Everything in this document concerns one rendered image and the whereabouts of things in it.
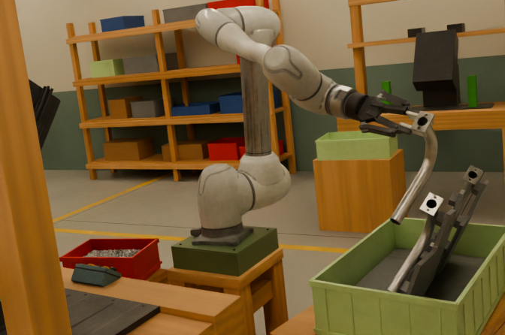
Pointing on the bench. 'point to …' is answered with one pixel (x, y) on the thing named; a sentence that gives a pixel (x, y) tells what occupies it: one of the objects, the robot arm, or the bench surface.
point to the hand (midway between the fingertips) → (416, 123)
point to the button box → (95, 275)
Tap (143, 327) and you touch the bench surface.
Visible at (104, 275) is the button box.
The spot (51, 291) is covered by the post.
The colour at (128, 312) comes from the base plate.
